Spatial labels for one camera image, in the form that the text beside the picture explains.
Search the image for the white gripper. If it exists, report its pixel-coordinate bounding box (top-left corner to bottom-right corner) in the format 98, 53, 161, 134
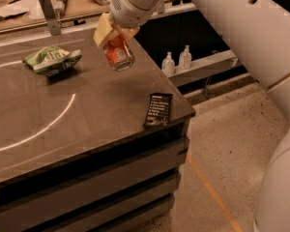
93, 0, 155, 47

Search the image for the red coke can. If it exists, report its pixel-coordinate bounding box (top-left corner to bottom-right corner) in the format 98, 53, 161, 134
103, 35, 134, 72

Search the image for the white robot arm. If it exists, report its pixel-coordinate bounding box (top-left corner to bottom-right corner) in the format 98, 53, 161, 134
94, 0, 290, 232

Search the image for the clear sanitizer bottle left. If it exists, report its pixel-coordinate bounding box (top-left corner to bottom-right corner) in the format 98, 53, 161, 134
161, 51, 175, 76

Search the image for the green chip bag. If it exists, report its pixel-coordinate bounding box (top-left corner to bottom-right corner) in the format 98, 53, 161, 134
22, 45, 82, 76

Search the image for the white paper stack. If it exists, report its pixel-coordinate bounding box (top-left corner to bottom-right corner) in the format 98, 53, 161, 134
0, 0, 44, 20

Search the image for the black snack bar wrapper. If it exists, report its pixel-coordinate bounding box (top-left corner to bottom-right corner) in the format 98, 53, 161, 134
143, 93, 173, 128

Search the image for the dark drawer cabinet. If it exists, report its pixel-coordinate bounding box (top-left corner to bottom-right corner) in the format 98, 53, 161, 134
0, 120, 189, 232

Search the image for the grey metal shelf rail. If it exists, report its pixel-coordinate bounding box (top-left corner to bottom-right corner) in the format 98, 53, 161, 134
169, 50, 242, 87

